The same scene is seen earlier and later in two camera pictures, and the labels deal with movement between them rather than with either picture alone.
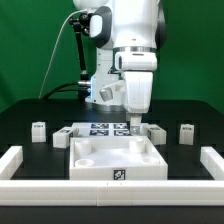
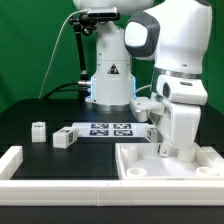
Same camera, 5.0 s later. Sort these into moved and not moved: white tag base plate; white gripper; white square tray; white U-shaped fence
Moved: white square tray; white gripper
Not moved: white tag base plate; white U-shaped fence
